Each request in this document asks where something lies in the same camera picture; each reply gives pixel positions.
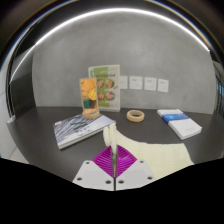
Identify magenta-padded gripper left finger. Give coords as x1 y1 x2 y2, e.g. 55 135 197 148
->
72 147 116 192

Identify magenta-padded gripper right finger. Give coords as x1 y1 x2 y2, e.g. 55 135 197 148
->
115 145 156 192

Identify cream yellow towel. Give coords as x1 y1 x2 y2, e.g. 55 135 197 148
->
102 122 195 181

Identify grey patterned magazine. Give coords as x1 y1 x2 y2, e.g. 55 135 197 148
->
53 113 117 150

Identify thick white book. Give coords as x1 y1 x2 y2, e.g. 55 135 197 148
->
167 118 203 141

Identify white book with blue band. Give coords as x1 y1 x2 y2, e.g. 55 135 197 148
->
156 108 191 126

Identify orange sign on wooden base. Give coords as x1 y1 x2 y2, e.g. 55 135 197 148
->
78 77 101 120

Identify green menu stand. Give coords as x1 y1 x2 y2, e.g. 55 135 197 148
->
87 64 121 113

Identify black-framed glass partition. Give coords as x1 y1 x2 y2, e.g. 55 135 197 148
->
213 59 224 118

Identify curved ceiling light strip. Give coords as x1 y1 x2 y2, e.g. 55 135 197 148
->
9 7 211 83

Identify wooden ring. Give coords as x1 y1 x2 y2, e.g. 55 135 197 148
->
126 109 146 123

